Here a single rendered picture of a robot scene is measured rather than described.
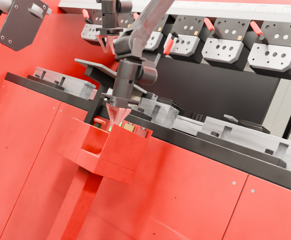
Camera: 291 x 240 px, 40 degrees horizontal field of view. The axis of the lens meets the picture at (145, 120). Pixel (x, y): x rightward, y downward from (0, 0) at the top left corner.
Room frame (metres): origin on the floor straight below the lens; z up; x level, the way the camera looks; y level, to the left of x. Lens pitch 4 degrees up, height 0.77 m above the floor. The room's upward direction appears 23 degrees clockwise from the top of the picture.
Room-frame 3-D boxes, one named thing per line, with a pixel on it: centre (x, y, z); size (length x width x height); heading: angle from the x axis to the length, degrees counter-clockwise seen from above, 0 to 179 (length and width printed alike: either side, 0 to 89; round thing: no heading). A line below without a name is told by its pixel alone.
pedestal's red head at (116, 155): (1.24, 0.09, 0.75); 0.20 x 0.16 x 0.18; 45
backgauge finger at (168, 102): (1.80, -0.02, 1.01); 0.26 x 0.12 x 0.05; 135
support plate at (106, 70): (1.58, 0.20, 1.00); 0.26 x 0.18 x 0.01; 135
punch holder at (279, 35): (1.28, -0.32, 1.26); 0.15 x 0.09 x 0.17; 45
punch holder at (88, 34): (1.99, 0.40, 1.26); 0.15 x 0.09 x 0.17; 45
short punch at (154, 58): (1.69, 0.09, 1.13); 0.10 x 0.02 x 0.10; 45
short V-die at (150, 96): (1.67, 0.07, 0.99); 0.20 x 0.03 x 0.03; 45
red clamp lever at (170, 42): (1.53, 0.03, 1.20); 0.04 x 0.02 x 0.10; 135
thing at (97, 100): (1.56, 0.22, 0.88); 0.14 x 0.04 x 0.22; 135
